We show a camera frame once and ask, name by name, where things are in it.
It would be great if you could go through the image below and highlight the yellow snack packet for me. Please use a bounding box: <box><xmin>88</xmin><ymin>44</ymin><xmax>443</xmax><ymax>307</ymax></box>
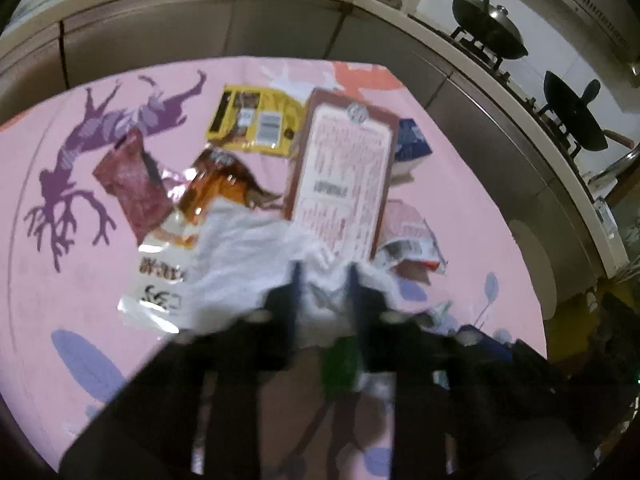
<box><xmin>206</xmin><ymin>85</ymin><xmax>306</xmax><ymax>158</ymax></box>

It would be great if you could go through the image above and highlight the white tissue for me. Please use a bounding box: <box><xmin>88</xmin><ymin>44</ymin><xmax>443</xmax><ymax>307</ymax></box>
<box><xmin>187</xmin><ymin>200</ymin><xmax>401</xmax><ymax>347</ymax></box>

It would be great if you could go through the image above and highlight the brown carton with pink label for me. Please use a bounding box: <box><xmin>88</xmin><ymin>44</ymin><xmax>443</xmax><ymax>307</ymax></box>
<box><xmin>282</xmin><ymin>87</ymin><xmax>401</xmax><ymax>259</ymax></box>

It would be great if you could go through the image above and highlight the beige trash bin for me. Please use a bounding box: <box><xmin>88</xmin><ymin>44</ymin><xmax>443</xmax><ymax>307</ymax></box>
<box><xmin>510</xmin><ymin>220</ymin><xmax>557</xmax><ymax>333</ymax></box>

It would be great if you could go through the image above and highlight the gas stove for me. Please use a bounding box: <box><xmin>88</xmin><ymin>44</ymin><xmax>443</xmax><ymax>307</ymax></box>
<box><xmin>415</xmin><ymin>14</ymin><xmax>593</xmax><ymax>173</ymax></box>

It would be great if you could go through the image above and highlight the orange-brown wrapper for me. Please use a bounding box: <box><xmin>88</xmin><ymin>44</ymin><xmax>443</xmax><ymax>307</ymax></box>
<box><xmin>177</xmin><ymin>147</ymin><xmax>283</xmax><ymax>226</ymax></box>

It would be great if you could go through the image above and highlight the red and white packet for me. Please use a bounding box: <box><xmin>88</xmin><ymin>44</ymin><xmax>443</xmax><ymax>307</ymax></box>
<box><xmin>375</xmin><ymin>200</ymin><xmax>449</xmax><ymax>277</ymax></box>

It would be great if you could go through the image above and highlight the pink printed tablecloth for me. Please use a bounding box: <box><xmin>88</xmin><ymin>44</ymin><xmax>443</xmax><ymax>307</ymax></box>
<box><xmin>0</xmin><ymin>55</ymin><xmax>548</xmax><ymax>476</ymax></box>

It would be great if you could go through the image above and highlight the black wok with lid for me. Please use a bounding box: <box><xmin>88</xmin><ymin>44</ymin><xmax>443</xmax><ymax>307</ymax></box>
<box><xmin>451</xmin><ymin>0</ymin><xmax>529</xmax><ymax>60</ymax></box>

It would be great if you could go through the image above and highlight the dark red snack packet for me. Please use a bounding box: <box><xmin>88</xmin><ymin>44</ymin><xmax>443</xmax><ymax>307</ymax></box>
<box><xmin>92</xmin><ymin>127</ymin><xmax>174</xmax><ymax>246</ymax></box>

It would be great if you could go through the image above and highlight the kitchen counter with grey cabinets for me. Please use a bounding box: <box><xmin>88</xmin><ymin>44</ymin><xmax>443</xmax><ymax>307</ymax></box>
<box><xmin>0</xmin><ymin>0</ymin><xmax>632</xmax><ymax>361</ymax></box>

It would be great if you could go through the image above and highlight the green plastic item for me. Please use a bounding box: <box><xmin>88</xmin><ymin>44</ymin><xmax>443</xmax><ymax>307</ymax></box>
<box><xmin>320</xmin><ymin>337</ymin><xmax>364</xmax><ymax>401</ymax></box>

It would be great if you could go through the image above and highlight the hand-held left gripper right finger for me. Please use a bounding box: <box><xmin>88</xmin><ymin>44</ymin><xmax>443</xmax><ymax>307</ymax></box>
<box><xmin>348</xmin><ymin>263</ymin><xmax>601</xmax><ymax>480</ymax></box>

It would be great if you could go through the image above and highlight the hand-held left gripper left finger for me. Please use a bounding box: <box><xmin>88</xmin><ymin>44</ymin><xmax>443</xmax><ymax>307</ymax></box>
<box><xmin>60</xmin><ymin>261</ymin><xmax>302</xmax><ymax>480</ymax></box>

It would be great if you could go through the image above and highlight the blue and white box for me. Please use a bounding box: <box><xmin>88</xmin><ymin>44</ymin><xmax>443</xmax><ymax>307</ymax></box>
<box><xmin>390</xmin><ymin>117</ymin><xmax>434</xmax><ymax>186</ymax></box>

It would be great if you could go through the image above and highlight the orange clear snack packet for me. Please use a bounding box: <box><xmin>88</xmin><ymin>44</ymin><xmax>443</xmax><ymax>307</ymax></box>
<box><xmin>118</xmin><ymin>210</ymin><xmax>211</xmax><ymax>334</ymax></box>

